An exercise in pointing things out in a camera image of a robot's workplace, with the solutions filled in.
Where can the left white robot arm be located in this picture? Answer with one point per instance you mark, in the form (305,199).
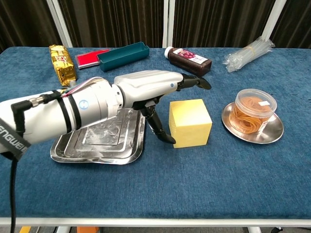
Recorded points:
(48,116)

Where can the dark juice bottle white cap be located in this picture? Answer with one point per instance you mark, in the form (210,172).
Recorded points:
(192,63)

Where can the bundle of clear plastic straws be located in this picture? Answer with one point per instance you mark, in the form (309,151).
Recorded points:
(247,54)

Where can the red flat ink pad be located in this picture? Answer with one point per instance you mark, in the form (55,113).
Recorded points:
(86,59)

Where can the orange box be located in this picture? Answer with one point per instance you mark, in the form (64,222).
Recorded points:
(87,230)

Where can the round steel plate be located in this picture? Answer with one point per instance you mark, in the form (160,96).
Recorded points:
(274,131)

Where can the rectangular steel tray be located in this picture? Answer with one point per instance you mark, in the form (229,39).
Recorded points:
(102,145)

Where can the dark brown curtain panel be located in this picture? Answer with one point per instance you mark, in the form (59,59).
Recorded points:
(218,21)
(24,24)
(111,21)
(296,24)

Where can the yellow cube block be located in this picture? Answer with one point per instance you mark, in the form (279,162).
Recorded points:
(192,126)

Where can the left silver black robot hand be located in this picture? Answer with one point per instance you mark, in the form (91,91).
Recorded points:
(145,82)

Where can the white table frame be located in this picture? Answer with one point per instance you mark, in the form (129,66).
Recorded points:
(155,222)

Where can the blue tablecloth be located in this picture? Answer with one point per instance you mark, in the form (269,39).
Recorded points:
(184,184)

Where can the gold foil snack packet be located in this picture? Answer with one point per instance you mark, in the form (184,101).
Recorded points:
(60,63)

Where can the clear jar of rubber bands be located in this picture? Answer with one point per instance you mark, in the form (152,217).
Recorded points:
(252,111)

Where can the white frame post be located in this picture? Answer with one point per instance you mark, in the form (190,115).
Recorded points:
(168,24)
(60,24)
(273,19)

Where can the teal rectangular plastic box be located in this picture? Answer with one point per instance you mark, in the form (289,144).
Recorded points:
(121,60)

